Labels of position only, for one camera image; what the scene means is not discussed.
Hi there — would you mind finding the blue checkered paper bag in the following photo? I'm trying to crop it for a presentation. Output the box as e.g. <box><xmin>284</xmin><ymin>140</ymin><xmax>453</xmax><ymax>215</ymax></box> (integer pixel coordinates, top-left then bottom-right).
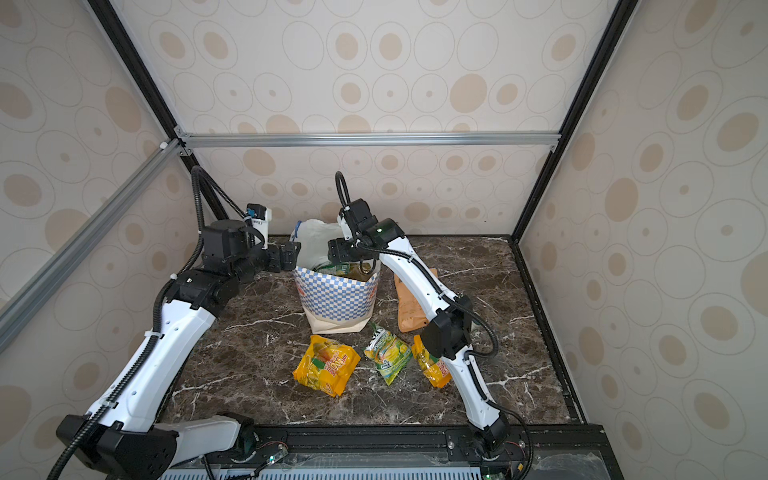
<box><xmin>290</xmin><ymin>219</ymin><xmax>380</xmax><ymax>335</ymax></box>

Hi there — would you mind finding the brown kraft snack pouch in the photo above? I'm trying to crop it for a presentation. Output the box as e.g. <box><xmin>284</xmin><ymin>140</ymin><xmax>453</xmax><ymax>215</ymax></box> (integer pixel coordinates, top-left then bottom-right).
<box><xmin>394</xmin><ymin>275</ymin><xmax>429</xmax><ymax>333</ymax></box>

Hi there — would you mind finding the yellow orange snack bag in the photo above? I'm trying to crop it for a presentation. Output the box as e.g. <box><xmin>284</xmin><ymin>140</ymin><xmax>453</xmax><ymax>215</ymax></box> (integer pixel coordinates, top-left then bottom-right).
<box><xmin>293</xmin><ymin>335</ymin><xmax>360</xmax><ymax>397</ymax></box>

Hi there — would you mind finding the green spring tea candy bag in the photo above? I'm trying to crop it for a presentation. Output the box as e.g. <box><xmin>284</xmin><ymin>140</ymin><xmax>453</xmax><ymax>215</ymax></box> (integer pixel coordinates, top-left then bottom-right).
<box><xmin>364</xmin><ymin>324</ymin><xmax>412</xmax><ymax>385</ymax></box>

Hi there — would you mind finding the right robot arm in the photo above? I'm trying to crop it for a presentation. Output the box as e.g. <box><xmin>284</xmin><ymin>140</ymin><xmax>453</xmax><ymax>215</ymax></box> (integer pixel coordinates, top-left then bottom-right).
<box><xmin>328</xmin><ymin>171</ymin><xmax>534</xmax><ymax>479</ymax></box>

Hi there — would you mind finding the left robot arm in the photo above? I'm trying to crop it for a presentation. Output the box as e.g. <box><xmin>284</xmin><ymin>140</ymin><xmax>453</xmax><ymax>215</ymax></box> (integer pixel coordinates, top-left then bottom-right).
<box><xmin>48</xmin><ymin>166</ymin><xmax>301</xmax><ymax>479</ymax></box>

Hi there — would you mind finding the green snack pack in bag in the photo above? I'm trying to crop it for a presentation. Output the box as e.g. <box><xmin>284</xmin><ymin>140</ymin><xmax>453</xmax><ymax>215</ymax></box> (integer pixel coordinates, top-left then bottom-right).
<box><xmin>314</xmin><ymin>262</ymin><xmax>374</xmax><ymax>282</ymax></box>

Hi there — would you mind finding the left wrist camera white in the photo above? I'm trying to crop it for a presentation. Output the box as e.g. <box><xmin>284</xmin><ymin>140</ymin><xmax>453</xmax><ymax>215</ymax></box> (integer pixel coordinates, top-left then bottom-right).
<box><xmin>244</xmin><ymin>203</ymin><xmax>272</xmax><ymax>249</ymax></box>

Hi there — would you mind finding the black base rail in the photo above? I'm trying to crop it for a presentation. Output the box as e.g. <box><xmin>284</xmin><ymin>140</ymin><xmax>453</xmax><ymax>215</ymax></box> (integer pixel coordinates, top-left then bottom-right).
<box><xmin>106</xmin><ymin>423</ymin><xmax>625</xmax><ymax>480</ymax></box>

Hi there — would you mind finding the horizontal aluminium back rail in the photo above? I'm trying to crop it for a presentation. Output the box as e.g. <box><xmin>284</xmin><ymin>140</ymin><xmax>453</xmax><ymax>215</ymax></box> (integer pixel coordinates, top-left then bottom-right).
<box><xmin>180</xmin><ymin>131</ymin><xmax>561</xmax><ymax>149</ymax></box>

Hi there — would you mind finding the black frame post left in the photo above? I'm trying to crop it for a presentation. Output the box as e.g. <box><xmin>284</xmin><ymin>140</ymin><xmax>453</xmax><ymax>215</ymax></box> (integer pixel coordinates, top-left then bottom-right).
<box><xmin>87</xmin><ymin>0</ymin><xmax>241</xmax><ymax>244</ymax></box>

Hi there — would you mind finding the black frame post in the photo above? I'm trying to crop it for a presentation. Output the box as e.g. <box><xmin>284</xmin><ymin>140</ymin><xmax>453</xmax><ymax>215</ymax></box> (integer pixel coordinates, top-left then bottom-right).
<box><xmin>511</xmin><ymin>0</ymin><xmax>640</xmax><ymax>244</ymax></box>
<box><xmin>87</xmin><ymin>0</ymin><xmax>241</xmax><ymax>244</ymax></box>

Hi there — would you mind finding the aluminium left side rail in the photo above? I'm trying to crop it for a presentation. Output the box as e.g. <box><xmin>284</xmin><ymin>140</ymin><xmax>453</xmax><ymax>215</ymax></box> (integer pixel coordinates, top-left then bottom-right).
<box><xmin>1</xmin><ymin>139</ymin><xmax>181</xmax><ymax>350</ymax></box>

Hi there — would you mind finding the black frame post right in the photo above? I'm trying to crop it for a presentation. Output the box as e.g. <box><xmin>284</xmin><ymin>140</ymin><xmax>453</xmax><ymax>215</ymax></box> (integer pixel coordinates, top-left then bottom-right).
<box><xmin>511</xmin><ymin>0</ymin><xmax>640</xmax><ymax>244</ymax></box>

